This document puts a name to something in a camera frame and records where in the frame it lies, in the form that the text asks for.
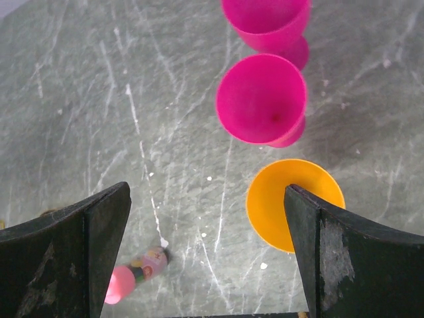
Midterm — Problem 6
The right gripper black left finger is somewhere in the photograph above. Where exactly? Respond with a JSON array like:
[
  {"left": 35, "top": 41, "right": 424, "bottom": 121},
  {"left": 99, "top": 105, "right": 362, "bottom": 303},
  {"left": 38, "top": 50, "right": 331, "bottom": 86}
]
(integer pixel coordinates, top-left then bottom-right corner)
[{"left": 1, "top": 182, "right": 131, "bottom": 317}]

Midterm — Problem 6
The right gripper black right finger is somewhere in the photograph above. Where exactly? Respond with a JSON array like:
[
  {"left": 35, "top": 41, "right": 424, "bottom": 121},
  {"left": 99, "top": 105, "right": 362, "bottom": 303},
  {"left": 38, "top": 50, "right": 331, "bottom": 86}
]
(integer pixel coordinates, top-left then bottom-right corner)
[{"left": 284, "top": 185, "right": 423, "bottom": 317}]

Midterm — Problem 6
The yellow wine glass front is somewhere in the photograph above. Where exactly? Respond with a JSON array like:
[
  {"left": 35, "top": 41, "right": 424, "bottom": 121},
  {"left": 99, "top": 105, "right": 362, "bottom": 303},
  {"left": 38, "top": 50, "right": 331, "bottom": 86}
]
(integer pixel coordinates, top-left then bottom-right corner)
[{"left": 246, "top": 158, "right": 346, "bottom": 253}]

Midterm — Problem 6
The pink wine glass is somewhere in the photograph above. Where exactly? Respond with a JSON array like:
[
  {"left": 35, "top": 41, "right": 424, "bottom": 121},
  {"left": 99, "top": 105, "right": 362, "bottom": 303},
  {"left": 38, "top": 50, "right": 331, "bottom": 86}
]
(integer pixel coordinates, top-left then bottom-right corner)
[
  {"left": 221, "top": 0, "right": 312, "bottom": 70},
  {"left": 215, "top": 54, "right": 308, "bottom": 148}
]

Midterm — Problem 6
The small pink bottle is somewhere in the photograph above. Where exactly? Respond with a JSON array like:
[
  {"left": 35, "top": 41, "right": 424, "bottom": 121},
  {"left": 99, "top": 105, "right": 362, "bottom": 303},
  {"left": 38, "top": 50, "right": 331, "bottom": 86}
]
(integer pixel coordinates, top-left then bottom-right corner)
[{"left": 105, "top": 246, "right": 171, "bottom": 305}]

